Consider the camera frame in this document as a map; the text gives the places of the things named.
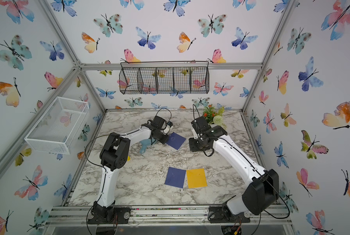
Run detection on artificial flowers in white pot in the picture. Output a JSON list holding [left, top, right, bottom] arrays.
[[203, 103, 227, 129]]

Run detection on black wire wall basket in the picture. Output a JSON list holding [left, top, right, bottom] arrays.
[[118, 60, 210, 96]]

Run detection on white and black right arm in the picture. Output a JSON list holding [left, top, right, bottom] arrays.
[[190, 117, 279, 215]]

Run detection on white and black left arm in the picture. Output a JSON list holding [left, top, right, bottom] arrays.
[[91, 115, 173, 222]]

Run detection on white mesh wall basket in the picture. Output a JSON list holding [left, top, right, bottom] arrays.
[[24, 97, 90, 155]]

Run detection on teal plastic scoop dish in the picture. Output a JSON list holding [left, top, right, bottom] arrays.
[[139, 139, 156, 154]]

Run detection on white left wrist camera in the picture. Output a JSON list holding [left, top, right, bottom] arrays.
[[164, 121, 173, 132]]

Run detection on yellow envelope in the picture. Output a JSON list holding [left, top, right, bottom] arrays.
[[186, 168, 207, 189]]

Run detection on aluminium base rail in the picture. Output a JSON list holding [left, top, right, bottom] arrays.
[[46, 205, 291, 227]]

